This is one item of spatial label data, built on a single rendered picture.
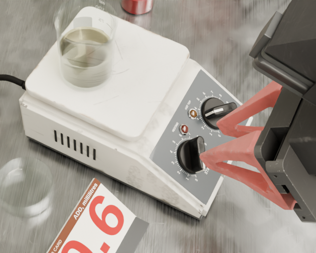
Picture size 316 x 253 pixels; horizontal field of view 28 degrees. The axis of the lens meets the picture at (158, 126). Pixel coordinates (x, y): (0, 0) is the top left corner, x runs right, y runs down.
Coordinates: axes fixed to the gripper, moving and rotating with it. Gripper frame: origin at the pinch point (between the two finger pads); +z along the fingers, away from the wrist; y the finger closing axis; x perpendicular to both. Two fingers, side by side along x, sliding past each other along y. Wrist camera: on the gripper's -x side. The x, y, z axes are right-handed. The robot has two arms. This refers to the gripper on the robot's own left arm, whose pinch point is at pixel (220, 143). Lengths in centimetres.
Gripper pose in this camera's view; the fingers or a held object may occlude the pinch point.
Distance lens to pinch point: 50.5
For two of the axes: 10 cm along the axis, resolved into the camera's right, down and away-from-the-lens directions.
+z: -7.3, 0.5, 6.8
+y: -4.3, 7.4, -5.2
